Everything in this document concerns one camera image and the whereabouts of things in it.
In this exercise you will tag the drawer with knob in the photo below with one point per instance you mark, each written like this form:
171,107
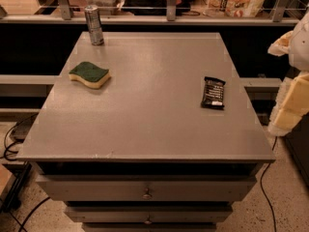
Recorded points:
96,188
148,214

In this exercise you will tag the grey drawer cabinet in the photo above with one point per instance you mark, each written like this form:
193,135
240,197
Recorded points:
147,122

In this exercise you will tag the green yellow sponge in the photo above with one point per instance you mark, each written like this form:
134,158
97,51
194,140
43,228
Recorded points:
89,75

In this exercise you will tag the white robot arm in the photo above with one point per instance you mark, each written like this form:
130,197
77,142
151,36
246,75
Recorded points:
299,47

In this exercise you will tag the black rxbar chocolate wrapper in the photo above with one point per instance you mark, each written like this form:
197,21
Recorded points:
213,95

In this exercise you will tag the silver redbull can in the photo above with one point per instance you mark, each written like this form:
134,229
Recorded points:
94,25

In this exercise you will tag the top drawer with knob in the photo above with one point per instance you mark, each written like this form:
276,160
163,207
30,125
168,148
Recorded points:
96,188

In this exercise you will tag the metal railing frame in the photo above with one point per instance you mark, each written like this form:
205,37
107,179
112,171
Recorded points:
28,11

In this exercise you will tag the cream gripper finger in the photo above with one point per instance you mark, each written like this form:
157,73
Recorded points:
280,46
292,103

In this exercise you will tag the black bag behind rail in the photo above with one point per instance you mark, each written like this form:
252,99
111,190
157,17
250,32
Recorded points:
154,7

